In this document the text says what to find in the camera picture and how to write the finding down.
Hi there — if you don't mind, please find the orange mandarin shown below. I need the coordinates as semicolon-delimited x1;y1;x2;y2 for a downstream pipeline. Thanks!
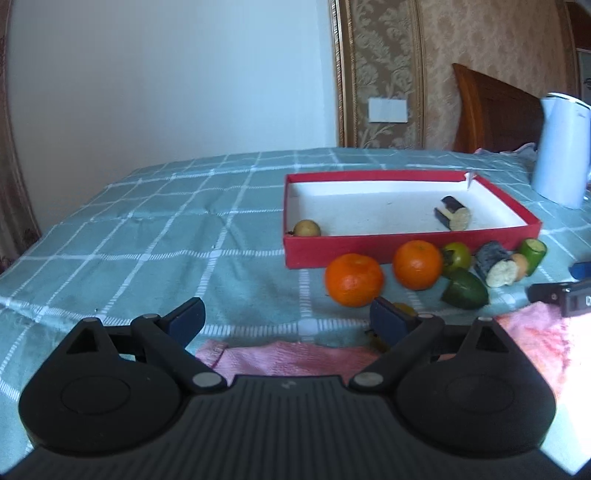
393;240;444;291
324;253;385;308

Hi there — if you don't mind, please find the green avocado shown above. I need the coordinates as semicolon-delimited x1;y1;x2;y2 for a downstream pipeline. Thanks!
441;268;490;310

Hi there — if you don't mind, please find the green checked tablecloth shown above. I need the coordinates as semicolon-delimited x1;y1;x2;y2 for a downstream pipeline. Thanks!
0;148;591;462

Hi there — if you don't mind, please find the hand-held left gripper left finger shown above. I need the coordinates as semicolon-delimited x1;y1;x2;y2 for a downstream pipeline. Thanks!
65;296;229;394

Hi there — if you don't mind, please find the pink towel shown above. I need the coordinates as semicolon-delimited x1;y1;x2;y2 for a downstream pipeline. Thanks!
196;301;583;407

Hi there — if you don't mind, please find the gold framed wallpaper panel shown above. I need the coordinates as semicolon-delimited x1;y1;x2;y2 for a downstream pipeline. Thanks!
329;0;428;149

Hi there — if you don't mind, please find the dark eggplant piece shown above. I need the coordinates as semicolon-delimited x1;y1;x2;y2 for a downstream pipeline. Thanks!
473;241;518;288
434;196;472;232

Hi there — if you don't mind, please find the white electric kettle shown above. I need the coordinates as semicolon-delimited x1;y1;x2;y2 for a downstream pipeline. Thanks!
531;92;591;209

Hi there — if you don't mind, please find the green cucumber piece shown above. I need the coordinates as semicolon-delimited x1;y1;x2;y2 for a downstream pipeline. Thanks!
517;237;548;277

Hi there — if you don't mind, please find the red shallow cardboard box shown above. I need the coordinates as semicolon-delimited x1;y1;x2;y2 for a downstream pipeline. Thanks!
283;170;543;269

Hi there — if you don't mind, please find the brown wooden chair back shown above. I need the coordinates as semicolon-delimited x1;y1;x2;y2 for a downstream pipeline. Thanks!
451;63;546;154

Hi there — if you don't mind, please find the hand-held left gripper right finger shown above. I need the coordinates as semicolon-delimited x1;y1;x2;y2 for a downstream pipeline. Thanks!
348;296;514;394

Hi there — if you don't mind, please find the white wall switch plate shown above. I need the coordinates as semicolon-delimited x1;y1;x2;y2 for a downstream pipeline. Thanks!
368;97;409;123

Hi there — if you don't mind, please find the pink white cloth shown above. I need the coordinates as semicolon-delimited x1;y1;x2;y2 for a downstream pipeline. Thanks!
473;143;539;156

